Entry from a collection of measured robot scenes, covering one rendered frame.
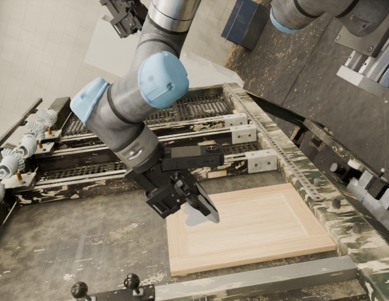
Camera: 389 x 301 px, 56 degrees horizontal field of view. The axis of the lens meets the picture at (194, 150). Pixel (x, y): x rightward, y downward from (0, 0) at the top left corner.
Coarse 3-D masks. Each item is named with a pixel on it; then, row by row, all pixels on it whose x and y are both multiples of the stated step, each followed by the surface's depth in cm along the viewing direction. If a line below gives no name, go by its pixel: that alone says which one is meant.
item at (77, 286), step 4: (76, 284) 82; (80, 284) 82; (84, 284) 83; (72, 288) 82; (76, 288) 81; (80, 288) 81; (84, 288) 82; (72, 292) 81; (76, 292) 81; (80, 292) 81; (84, 292) 82; (76, 296) 81; (80, 296) 81; (84, 296) 82; (88, 296) 88; (92, 296) 91; (88, 300) 89; (92, 300) 90
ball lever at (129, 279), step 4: (128, 276) 83; (132, 276) 83; (136, 276) 83; (124, 280) 83; (128, 280) 82; (132, 280) 82; (136, 280) 82; (124, 284) 83; (128, 284) 82; (132, 284) 82; (136, 284) 82; (128, 288) 82; (132, 288) 82; (136, 288) 87; (140, 288) 92; (136, 292) 90; (140, 292) 91; (136, 296) 91
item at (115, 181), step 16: (224, 160) 150; (240, 160) 150; (256, 160) 150; (272, 160) 151; (16, 176) 148; (32, 176) 146; (80, 176) 150; (96, 176) 149; (112, 176) 147; (16, 192) 144; (32, 192) 144; (48, 192) 145; (64, 192) 146; (80, 192) 147; (96, 192) 148; (112, 192) 149
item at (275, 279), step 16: (240, 272) 97; (256, 272) 96; (272, 272) 95; (288, 272) 95; (304, 272) 94; (320, 272) 94; (336, 272) 94; (352, 272) 95; (160, 288) 94; (176, 288) 94; (192, 288) 93; (208, 288) 93; (224, 288) 92; (240, 288) 92; (256, 288) 93; (272, 288) 94; (288, 288) 94
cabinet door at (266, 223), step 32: (224, 192) 138; (256, 192) 135; (288, 192) 133; (224, 224) 120; (256, 224) 119; (288, 224) 117; (320, 224) 115; (192, 256) 107; (224, 256) 106; (256, 256) 105; (288, 256) 105
